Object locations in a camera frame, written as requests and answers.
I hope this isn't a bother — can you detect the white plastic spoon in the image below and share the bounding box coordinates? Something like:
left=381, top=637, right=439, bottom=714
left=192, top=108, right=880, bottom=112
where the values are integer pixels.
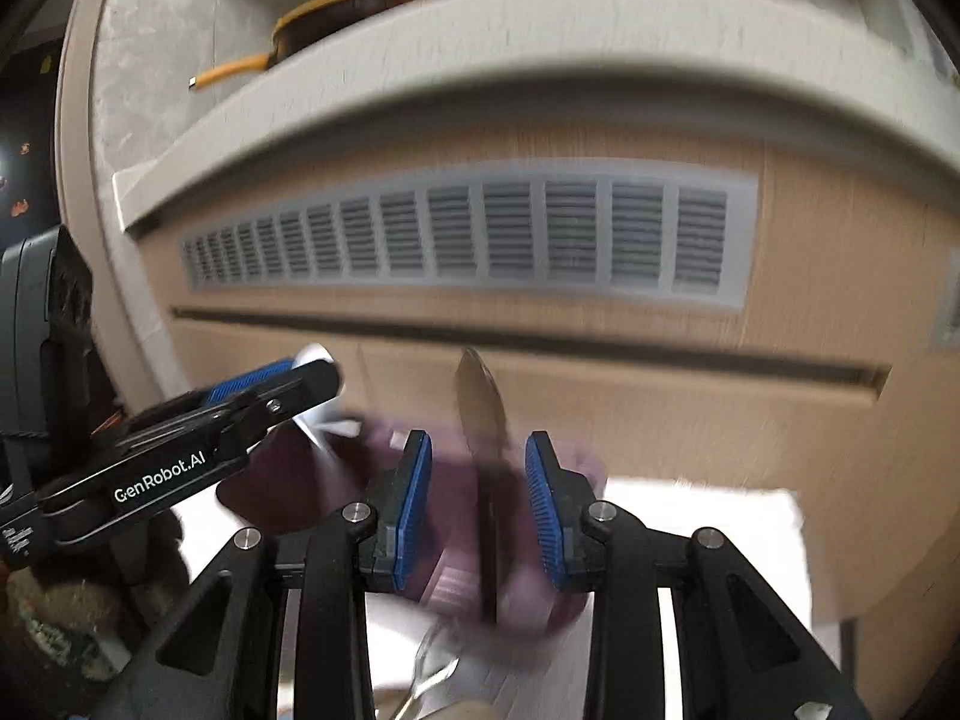
left=288, top=341, right=363, bottom=458

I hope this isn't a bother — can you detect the long grey vent grille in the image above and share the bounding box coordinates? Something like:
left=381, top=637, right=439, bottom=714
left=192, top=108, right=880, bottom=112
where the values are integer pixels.
left=179, top=160, right=760, bottom=310

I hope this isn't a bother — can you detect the yellow frying pan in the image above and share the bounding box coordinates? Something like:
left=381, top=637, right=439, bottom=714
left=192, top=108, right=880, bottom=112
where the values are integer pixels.
left=189, top=0, right=416, bottom=91

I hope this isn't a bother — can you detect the steel smiley-handle spoon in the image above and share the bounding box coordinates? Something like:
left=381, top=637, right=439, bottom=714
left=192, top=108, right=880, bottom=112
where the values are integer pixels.
left=391, top=621, right=462, bottom=720

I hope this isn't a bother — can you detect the white textured table cloth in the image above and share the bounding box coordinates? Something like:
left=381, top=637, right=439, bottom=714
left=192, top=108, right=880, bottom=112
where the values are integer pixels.
left=167, top=476, right=815, bottom=720

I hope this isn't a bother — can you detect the purple plastic utensil caddy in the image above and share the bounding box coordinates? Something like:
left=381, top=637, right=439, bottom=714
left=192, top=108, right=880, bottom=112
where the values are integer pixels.
left=217, top=421, right=586, bottom=640

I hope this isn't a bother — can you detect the small grey vent grille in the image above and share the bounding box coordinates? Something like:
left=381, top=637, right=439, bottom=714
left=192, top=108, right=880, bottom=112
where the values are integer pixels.
left=931, top=249, right=960, bottom=349

